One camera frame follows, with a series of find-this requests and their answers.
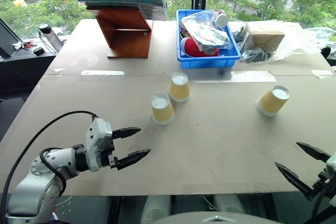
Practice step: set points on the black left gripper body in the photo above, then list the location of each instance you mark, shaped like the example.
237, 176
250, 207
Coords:
111, 153

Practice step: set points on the red and white pouch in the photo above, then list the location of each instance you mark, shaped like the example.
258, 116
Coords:
190, 48

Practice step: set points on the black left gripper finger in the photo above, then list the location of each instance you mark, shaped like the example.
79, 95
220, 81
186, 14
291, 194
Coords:
126, 132
134, 156

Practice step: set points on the plastic bag of black parts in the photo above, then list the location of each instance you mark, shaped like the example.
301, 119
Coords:
253, 54

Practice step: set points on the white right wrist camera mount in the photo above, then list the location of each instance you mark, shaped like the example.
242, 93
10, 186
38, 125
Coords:
332, 165

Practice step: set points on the red keyring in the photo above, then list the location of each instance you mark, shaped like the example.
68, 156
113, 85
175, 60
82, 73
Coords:
26, 44

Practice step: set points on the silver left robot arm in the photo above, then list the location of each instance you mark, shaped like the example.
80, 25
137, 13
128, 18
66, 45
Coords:
39, 179

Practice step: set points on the black side desk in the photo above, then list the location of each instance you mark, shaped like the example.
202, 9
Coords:
23, 66

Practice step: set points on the pale green plastic bag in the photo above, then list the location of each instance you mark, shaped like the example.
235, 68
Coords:
321, 33

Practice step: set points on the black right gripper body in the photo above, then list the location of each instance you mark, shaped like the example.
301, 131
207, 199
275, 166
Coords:
326, 186

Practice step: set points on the clear tape strip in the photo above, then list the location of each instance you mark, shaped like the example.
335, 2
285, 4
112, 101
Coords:
323, 73
102, 72

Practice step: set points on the grey robot torso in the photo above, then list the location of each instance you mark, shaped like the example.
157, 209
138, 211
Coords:
215, 220

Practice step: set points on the yellow paper cup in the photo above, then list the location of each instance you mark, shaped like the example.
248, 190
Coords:
270, 102
162, 113
179, 90

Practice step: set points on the brown cardboard block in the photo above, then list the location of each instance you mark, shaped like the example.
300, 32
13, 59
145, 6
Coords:
266, 39

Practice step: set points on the blue plastic bin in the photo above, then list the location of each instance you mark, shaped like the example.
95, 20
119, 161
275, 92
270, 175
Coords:
210, 61

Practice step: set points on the brown wooden shelf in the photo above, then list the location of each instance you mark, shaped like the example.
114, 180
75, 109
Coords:
128, 37

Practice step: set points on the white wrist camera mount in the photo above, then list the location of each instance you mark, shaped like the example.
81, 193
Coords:
332, 165
97, 142

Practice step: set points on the clear plastic sheet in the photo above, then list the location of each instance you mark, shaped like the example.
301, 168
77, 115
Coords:
296, 48

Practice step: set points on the white capped plastic bottle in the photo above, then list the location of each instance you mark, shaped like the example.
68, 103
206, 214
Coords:
221, 19

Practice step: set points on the dark monitor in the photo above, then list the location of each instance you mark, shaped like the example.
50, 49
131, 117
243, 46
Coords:
6, 40

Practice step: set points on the clear plastic bag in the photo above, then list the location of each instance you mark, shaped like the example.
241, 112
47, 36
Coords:
207, 32

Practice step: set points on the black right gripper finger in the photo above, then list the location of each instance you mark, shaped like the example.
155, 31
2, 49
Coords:
295, 178
313, 151

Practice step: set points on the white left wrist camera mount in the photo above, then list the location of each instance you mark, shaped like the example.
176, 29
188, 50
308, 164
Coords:
97, 142

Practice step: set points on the grey book in plastic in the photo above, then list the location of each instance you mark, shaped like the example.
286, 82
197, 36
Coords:
152, 11

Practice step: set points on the black round disc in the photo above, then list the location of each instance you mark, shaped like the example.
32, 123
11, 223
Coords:
39, 51

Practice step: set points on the grey rounded shape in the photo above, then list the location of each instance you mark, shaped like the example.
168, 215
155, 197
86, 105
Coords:
228, 205
156, 209

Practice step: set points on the clear water bottle black cap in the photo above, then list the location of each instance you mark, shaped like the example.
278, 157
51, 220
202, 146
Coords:
51, 37

